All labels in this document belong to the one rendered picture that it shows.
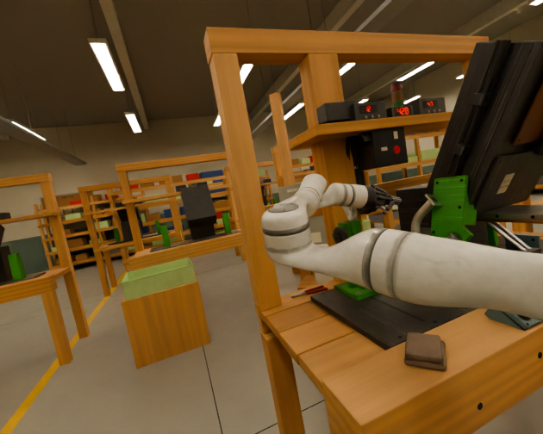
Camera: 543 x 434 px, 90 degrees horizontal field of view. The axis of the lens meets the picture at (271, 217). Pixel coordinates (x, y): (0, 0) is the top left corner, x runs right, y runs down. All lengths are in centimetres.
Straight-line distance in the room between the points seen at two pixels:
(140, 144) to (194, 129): 196
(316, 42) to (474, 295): 112
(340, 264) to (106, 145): 1080
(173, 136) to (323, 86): 991
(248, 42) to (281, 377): 130
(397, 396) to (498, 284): 36
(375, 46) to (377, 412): 134
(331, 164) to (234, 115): 44
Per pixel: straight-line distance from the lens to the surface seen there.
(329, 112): 114
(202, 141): 1100
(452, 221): 109
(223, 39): 117
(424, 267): 36
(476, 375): 79
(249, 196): 102
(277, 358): 121
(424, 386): 70
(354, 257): 39
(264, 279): 107
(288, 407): 134
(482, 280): 38
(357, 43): 143
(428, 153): 726
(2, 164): 1178
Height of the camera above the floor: 133
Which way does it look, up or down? 5 degrees down
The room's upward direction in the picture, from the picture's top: 10 degrees counter-clockwise
